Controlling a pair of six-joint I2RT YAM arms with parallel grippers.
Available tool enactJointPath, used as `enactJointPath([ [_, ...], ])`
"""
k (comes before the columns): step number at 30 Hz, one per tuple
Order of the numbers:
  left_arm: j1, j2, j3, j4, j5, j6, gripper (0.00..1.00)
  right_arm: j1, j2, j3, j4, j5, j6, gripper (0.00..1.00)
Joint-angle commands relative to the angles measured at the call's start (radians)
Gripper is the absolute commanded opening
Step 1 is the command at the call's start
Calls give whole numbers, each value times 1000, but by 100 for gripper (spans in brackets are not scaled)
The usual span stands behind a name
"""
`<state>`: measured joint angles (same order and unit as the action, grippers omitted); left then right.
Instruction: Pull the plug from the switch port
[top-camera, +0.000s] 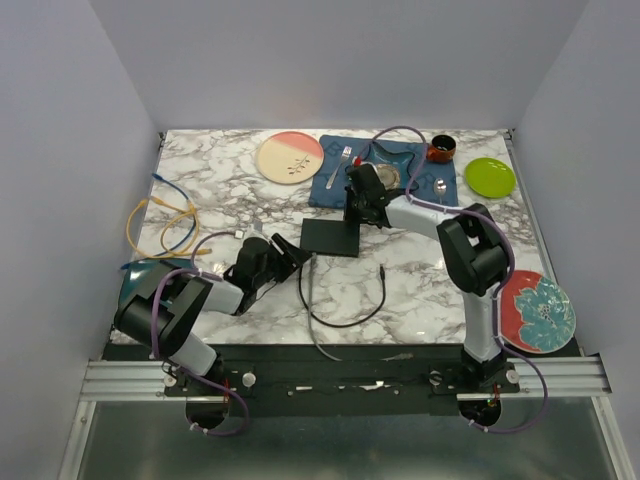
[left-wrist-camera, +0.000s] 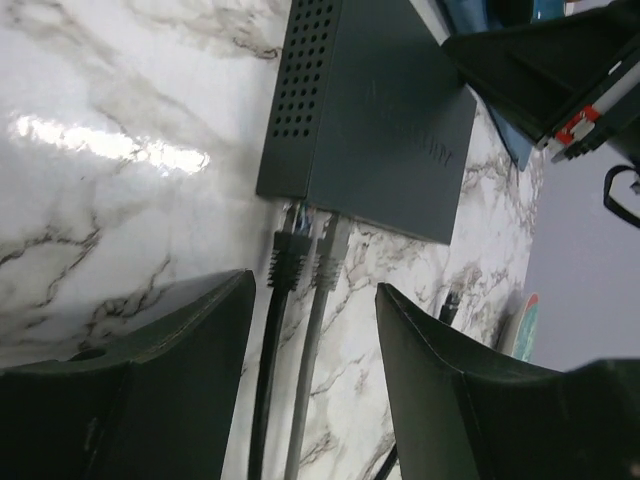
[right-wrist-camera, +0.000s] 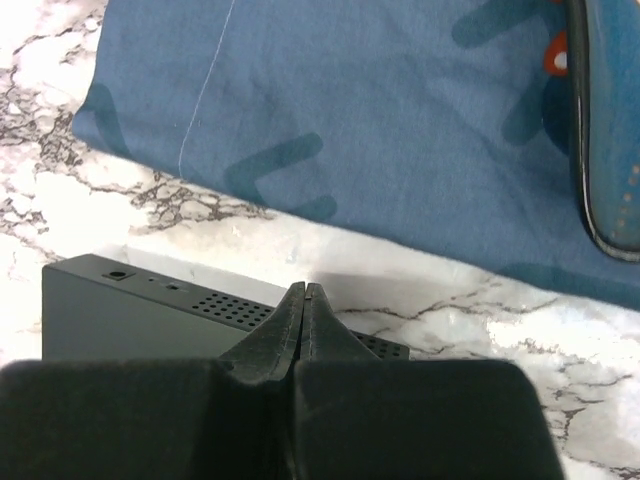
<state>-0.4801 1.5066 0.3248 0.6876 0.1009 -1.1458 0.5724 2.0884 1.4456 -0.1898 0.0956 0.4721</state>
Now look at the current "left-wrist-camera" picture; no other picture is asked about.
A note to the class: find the blue cloth placemat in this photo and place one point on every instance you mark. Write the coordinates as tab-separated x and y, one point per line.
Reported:
475	16

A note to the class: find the red teal patterned plate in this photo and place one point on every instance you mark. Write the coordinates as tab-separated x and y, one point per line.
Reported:
519	331

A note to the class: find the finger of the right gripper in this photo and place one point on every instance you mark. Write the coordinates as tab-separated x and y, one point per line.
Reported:
566	84

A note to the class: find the dark grey network switch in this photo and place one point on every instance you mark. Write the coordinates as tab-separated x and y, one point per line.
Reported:
369	118

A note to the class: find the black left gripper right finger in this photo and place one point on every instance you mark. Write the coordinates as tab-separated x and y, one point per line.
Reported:
462	410

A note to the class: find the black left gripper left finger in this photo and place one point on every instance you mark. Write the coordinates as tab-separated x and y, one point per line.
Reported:
155	404

